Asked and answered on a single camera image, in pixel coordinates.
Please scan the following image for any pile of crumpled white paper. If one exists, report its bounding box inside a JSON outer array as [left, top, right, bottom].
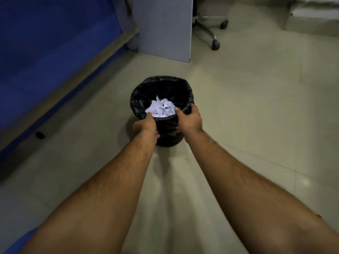
[[145, 95, 176, 118]]

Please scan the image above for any blue shirt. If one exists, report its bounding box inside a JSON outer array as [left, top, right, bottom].
[[16, 227, 40, 254]]

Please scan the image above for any white cabinet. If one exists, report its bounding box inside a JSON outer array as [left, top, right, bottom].
[[287, 0, 339, 21]]

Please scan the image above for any person's left hand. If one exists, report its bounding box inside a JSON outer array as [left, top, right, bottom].
[[132, 113, 160, 141]]

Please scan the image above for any grey desk side panel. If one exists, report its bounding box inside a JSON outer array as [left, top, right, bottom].
[[132, 0, 193, 63]]

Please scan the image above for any black round waste bin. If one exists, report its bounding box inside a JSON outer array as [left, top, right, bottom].
[[155, 122, 184, 148]]

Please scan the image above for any person's right forearm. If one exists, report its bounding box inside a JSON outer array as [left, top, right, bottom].
[[184, 129, 339, 254]]

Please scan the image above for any black bin liner bag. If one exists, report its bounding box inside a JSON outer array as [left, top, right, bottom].
[[129, 75, 195, 135]]

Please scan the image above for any chrome office chair base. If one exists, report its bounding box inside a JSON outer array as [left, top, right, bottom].
[[192, 13, 229, 51]]

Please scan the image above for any person's left forearm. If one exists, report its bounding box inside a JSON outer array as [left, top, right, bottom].
[[19, 129, 159, 254]]

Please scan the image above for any blue partition panel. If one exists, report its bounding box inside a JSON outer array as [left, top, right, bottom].
[[0, 0, 139, 162]]

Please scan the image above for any person's right hand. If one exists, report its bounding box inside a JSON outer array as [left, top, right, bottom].
[[174, 103, 203, 144]]

